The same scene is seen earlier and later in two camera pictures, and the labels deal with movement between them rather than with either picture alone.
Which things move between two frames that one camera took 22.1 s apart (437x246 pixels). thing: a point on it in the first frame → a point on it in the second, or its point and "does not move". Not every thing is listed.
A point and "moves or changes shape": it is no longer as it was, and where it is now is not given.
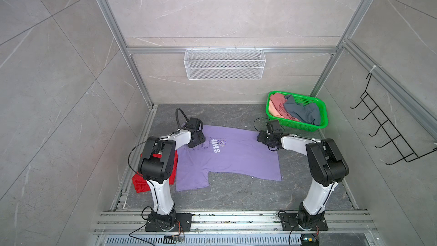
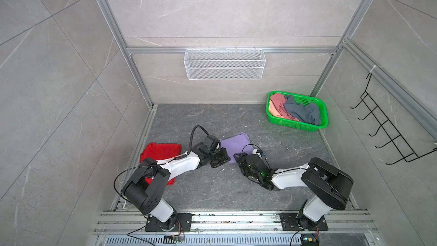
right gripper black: x=260 y=137 → x=242 y=161
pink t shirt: x=276 y=107 does not move
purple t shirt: x=226 y=151 moves or changes shape
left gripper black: x=202 y=139 → x=226 y=158
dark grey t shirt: x=309 y=111 does not move
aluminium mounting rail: x=134 y=222 does not move
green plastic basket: x=299 y=111 does not move
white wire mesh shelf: x=225 y=64 does not move
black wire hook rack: x=408 y=154 does not move
